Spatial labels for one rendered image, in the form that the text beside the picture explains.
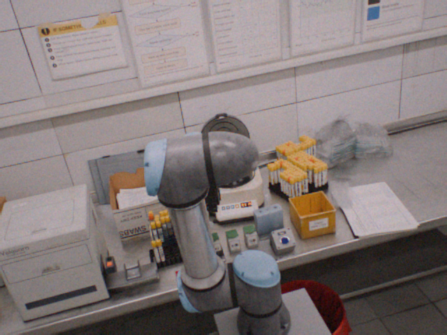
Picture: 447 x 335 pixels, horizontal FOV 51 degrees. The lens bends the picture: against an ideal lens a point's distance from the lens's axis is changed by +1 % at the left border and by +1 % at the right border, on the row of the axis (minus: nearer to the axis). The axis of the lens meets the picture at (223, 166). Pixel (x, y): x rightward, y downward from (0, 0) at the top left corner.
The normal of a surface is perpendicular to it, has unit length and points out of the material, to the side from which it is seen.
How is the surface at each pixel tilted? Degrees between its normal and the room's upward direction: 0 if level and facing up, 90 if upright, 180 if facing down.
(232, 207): 25
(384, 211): 0
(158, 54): 95
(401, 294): 0
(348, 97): 90
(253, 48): 94
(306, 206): 90
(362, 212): 0
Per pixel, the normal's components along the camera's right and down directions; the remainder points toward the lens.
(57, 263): 0.25, 0.45
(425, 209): -0.13, -0.86
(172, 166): -0.02, 0.06
